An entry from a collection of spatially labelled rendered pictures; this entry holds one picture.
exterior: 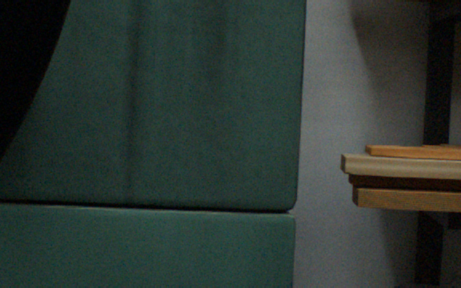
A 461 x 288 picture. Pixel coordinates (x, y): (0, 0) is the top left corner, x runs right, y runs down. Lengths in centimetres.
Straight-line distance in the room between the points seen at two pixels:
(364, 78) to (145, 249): 250
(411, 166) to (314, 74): 56
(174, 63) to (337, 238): 253
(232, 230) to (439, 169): 204
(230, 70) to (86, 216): 8
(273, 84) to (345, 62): 249
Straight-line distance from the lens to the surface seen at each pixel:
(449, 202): 245
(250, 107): 42
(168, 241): 42
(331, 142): 290
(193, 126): 41
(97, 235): 42
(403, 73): 292
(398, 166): 243
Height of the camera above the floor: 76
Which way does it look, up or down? 3 degrees down
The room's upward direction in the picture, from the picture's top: 3 degrees clockwise
